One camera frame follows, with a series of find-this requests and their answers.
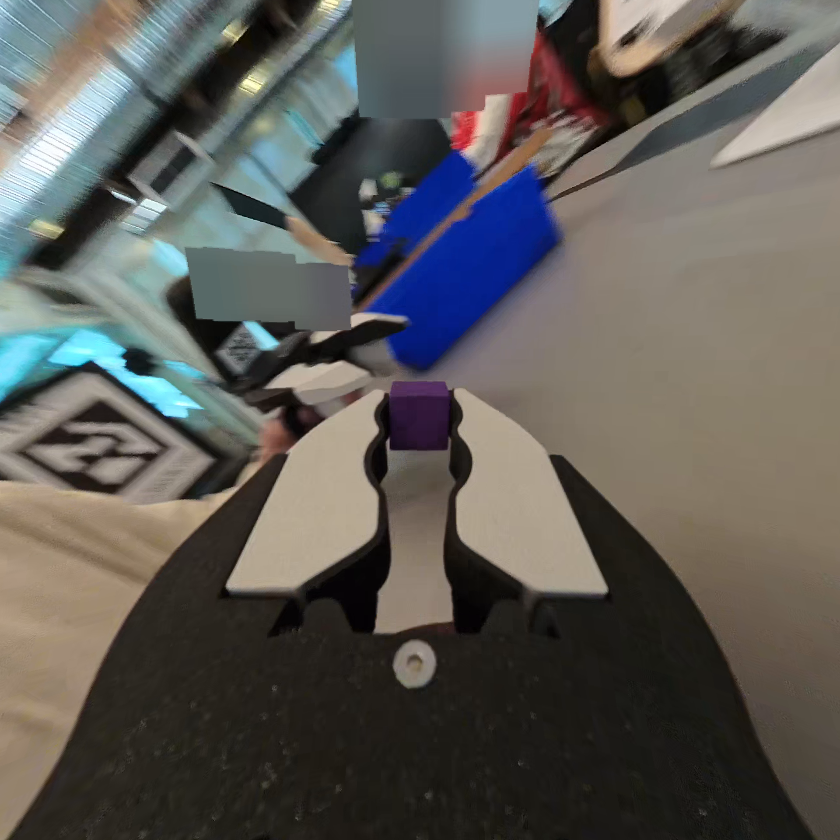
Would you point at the purple wooden cube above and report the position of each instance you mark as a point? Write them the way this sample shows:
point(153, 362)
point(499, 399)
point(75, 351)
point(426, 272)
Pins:
point(418, 417)

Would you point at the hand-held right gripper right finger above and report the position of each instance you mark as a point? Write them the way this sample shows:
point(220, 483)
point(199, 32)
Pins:
point(522, 512)

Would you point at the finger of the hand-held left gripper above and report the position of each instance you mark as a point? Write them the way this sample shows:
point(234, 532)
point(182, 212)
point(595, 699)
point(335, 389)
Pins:
point(354, 331)
point(321, 384)

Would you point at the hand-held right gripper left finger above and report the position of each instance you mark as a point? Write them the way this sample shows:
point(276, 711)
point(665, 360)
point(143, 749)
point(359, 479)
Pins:
point(315, 512)

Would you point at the tan angled board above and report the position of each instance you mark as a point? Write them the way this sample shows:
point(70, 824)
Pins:
point(308, 239)

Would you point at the long wooden table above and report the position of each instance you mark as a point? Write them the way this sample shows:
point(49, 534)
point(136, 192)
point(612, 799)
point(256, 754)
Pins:
point(453, 223)

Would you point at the black white marker sign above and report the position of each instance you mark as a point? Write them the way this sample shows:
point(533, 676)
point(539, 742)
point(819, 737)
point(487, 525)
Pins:
point(111, 446)

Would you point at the blue plastic bin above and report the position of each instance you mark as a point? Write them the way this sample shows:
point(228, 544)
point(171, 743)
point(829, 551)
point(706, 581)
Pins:
point(420, 203)
point(472, 275)

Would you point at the person's left hand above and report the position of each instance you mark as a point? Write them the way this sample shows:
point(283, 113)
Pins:
point(279, 439)

